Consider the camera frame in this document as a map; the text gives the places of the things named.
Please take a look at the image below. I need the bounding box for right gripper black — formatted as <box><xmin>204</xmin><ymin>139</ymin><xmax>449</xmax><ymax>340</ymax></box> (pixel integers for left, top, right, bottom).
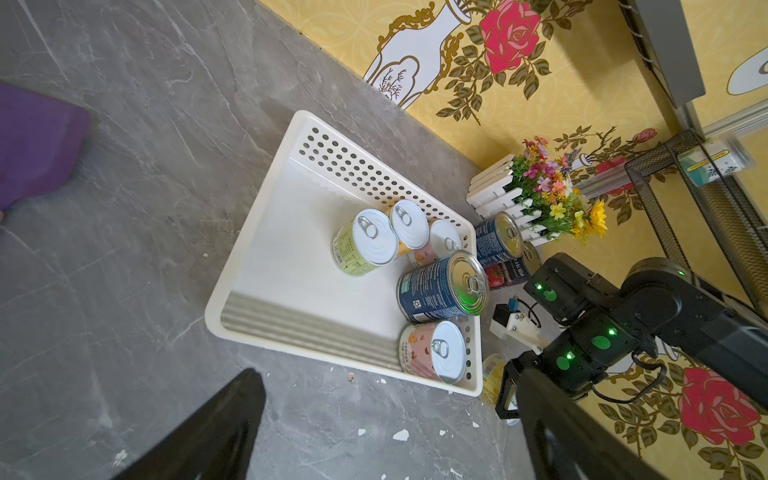
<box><xmin>494</xmin><ymin>351</ymin><xmax>561</xmax><ymax>419</ymax></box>

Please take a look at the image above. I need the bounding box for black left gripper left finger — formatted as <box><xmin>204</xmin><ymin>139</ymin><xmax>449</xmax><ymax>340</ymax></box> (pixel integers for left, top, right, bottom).
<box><xmin>116</xmin><ymin>368</ymin><xmax>266</xmax><ymax>479</ymax></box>

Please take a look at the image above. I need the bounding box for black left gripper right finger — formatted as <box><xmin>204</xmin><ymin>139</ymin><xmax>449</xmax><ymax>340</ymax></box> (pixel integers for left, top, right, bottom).
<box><xmin>521</xmin><ymin>391</ymin><xmax>663</xmax><ymax>479</ymax></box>

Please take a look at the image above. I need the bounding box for yellow label white lid can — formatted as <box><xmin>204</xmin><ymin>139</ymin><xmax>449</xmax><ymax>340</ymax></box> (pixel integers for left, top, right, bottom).
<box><xmin>481</xmin><ymin>354</ymin><xmax>507</xmax><ymax>409</ymax></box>

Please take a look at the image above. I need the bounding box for dark blue tomato can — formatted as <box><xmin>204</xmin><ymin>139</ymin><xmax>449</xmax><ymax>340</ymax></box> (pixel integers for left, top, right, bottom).
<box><xmin>485</xmin><ymin>241</ymin><xmax>542</xmax><ymax>290</ymax></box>

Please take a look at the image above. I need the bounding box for pink label can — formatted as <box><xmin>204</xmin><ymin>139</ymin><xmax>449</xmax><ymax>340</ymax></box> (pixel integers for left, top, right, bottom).
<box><xmin>407</xmin><ymin>220</ymin><xmax>462</xmax><ymax>268</ymax></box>
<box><xmin>398</xmin><ymin>320</ymin><xmax>467</xmax><ymax>385</ymax></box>

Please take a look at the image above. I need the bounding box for blue label gold lid can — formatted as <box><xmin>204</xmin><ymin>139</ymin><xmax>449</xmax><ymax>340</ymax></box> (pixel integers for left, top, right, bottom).
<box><xmin>396</xmin><ymin>250</ymin><xmax>489</xmax><ymax>323</ymax></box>

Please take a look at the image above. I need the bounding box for tall blue nutrition label can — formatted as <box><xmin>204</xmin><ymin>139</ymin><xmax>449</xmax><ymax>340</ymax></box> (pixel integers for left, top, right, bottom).
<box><xmin>475</xmin><ymin>211</ymin><xmax>523</xmax><ymax>268</ymax></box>

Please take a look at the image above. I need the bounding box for orange label white lid can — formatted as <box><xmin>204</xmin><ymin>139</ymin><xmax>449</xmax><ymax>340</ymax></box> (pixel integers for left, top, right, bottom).
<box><xmin>387</xmin><ymin>200</ymin><xmax>430</xmax><ymax>257</ymax></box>

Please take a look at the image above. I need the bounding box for green label white lid can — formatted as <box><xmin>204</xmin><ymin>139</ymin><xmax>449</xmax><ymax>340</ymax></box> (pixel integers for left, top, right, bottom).
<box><xmin>331</xmin><ymin>209</ymin><xmax>399</xmax><ymax>277</ymax></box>

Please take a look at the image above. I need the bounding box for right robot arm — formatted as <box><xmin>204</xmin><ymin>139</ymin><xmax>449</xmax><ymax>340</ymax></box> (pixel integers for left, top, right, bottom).
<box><xmin>495</xmin><ymin>253</ymin><xmax>767</xmax><ymax>419</ymax></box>

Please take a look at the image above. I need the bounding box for white perforated plastic basket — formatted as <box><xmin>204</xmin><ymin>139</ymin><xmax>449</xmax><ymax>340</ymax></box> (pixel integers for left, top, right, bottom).
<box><xmin>204</xmin><ymin>110</ymin><xmax>476</xmax><ymax>379</ymax></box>

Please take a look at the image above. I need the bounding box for white picket fence flower planter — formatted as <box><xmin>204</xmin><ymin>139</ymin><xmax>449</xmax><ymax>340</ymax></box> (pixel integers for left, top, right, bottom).
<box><xmin>466</xmin><ymin>136</ymin><xmax>608</xmax><ymax>246</ymax></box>

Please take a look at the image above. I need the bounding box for purple pink silicone spatula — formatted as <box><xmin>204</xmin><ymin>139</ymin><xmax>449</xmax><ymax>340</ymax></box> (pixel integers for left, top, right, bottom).
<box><xmin>1</xmin><ymin>82</ymin><xmax>91</xmax><ymax>210</ymax></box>

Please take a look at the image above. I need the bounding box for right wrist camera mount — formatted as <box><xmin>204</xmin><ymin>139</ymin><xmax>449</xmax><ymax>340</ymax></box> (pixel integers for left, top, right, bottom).
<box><xmin>489</xmin><ymin>298</ymin><xmax>549</xmax><ymax>354</ymax></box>

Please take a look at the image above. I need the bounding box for black wire wall basket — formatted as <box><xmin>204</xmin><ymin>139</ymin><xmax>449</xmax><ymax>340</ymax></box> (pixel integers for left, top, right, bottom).
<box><xmin>624</xmin><ymin>130</ymin><xmax>767</xmax><ymax>316</ymax></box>

